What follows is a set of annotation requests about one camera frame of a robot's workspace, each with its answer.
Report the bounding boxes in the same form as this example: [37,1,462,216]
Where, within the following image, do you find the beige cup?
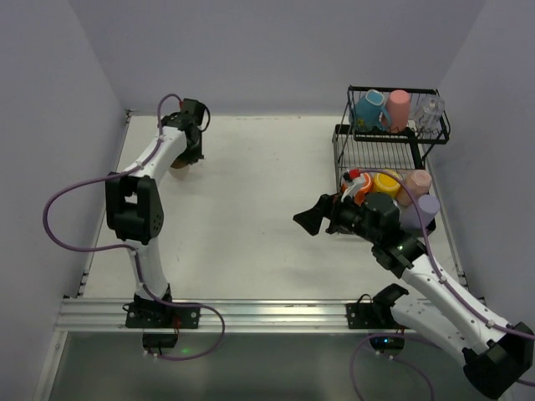
[169,158,191,180]

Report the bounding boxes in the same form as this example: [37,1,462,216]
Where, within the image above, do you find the yellow mug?
[371,170,403,199]

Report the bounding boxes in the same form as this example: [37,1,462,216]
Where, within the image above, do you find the pink ceramic mug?
[396,170,432,207]

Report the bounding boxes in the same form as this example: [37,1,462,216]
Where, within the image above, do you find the lavender cup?
[400,194,441,234]

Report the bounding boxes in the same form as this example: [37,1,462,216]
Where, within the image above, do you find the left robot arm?
[105,99,211,327]

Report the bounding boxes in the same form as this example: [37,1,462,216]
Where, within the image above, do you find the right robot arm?
[293,193,534,400]

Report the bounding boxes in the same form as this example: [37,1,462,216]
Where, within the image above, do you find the black dish rack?
[332,85,452,235]

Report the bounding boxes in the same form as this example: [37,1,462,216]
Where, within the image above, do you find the clear glass upper rack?
[412,95,446,134]

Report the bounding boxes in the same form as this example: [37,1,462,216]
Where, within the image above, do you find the blue mug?
[350,89,392,132]

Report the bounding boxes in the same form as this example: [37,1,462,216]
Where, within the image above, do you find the pink tumbler cup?
[385,89,410,133]

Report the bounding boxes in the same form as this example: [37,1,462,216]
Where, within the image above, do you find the right control box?
[369,336,405,359]

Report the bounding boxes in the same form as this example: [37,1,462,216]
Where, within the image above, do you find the control box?
[142,333,178,356]
[369,336,405,359]

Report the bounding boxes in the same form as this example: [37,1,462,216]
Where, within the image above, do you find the left control box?
[142,333,178,356]

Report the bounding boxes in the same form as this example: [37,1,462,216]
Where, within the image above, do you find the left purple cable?
[43,94,227,363]

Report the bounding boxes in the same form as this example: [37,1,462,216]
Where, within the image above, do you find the purple cable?
[43,94,227,363]
[349,166,535,401]

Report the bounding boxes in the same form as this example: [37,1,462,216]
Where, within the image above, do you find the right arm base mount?
[344,294,399,330]

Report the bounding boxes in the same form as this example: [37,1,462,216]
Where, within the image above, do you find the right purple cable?
[349,166,535,401]

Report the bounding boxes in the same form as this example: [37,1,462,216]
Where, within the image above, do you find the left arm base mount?
[122,302,201,330]

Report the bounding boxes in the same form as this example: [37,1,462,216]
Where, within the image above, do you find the aluminium mounting rail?
[56,296,494,333]

